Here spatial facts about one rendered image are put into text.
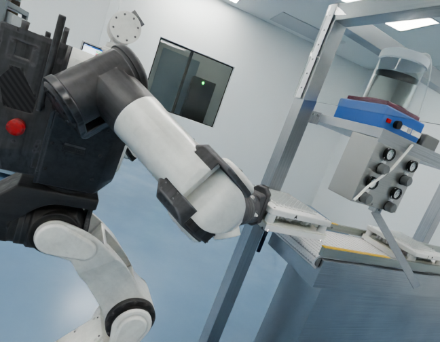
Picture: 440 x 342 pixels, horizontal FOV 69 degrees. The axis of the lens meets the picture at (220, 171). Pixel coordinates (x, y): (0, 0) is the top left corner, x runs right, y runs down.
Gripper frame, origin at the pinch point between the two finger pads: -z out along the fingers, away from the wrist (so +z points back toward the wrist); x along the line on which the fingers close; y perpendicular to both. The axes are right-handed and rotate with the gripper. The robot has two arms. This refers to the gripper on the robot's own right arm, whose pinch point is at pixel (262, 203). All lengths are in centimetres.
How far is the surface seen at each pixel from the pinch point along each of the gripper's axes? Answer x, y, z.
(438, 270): 12, 55, -73
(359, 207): 62, -26, -491
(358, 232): 11, 22, -71
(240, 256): 29.7, -9.9, -23.3
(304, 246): 12.4, 12.2, -19.8
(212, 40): -123, -329, -365
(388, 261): 10, 37, -43
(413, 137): -34, 28, -32
